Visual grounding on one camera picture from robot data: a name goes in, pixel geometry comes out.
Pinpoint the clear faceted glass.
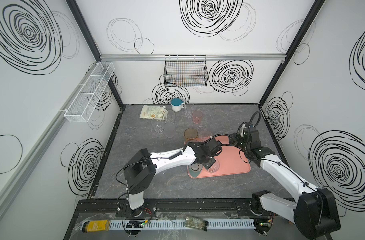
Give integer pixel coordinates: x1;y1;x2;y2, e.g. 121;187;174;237
199;130;212;142

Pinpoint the clear tall glass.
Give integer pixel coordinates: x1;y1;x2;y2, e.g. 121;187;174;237
207;160;220;173

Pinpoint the teal glass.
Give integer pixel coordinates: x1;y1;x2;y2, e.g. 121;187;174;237
188;164;202;178

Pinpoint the amber glass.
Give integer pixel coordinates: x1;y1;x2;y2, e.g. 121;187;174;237
184;128;198;144

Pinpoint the pink tray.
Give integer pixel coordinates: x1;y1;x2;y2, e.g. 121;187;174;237
187;146;251;179

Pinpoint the frosted textured glass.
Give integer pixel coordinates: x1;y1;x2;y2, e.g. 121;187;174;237
163;122;175;139

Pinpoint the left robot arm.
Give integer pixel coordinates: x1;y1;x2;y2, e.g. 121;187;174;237
121;138;222;211

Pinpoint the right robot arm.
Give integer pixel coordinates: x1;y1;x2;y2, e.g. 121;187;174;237
234;122;341;240

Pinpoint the pink small glass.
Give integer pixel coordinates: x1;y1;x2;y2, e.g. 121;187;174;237
192;110;203;124

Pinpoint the white cup teal lid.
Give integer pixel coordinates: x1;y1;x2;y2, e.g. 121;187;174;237
170;98;185;112

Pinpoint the organic sugar pouch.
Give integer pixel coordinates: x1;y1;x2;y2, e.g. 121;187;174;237
139;105;167;120

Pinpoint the clear green bottle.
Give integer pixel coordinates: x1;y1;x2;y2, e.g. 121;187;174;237
184;216;208;232

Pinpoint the yellow liquid bottle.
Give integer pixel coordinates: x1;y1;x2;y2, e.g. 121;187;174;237
81;220;111;233

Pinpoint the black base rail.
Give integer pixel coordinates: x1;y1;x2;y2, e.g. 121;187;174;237
77;197;291;217

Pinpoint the black wire basket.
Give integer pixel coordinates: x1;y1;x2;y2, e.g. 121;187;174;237
163;55;209;88

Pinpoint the white cable duct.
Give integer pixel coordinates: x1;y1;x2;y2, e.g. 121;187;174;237
110;218;256;231

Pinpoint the white wire shelf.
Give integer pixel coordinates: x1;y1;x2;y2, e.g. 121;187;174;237
64;62;115;123

